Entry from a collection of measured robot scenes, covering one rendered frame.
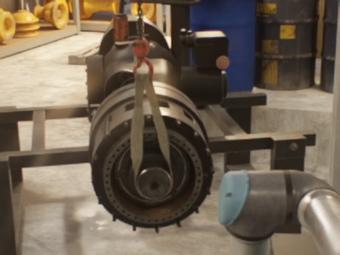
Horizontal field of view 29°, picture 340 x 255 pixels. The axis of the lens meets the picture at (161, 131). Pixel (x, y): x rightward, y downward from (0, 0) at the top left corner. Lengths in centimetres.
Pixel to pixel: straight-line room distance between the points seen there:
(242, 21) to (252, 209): 413
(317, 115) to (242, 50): 83
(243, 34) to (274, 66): 47
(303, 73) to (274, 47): 34
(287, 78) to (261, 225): 440
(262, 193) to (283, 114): 390
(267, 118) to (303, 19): 93
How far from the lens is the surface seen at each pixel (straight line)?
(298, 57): 575
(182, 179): 284
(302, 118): 526
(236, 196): 138
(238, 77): 551
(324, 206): 132
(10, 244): 391
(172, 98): 297
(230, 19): 539
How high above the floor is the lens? 186
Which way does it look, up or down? 18 degrees down
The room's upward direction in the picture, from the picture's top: 1 degrees counter-clockwise
